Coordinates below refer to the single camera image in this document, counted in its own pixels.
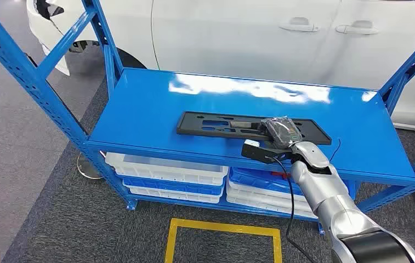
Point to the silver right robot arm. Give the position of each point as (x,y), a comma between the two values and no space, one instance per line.
(338,210)

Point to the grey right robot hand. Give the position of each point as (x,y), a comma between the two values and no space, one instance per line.
(281,132)

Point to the large white plastic crate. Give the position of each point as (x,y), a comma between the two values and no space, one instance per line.
(163,170)

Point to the blue metal shelf rack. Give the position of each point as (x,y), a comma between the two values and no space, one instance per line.
(192,101)

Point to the black plastic car trim part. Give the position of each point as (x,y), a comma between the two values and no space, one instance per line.
(312,136)

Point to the chrome stanchion post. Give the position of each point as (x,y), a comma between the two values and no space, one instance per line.
(89,168)

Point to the white car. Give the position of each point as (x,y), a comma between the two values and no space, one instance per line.
(247,36)

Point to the red plastic piece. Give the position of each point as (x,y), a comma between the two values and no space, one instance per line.
(281,175)

